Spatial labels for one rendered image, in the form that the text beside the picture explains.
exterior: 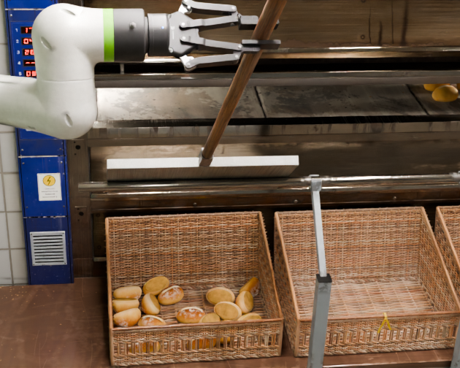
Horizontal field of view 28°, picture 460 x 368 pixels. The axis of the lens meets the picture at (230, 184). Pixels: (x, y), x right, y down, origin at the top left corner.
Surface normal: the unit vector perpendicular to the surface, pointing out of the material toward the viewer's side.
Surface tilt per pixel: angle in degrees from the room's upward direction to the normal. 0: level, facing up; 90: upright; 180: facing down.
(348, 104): 0
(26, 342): 0
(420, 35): 70
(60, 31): 61
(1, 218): 90
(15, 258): 90
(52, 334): 0
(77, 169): 90
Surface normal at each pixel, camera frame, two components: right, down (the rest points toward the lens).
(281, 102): 0.04, -0.87
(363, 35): 0.12, 0.16
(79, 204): 0.12, 0.49
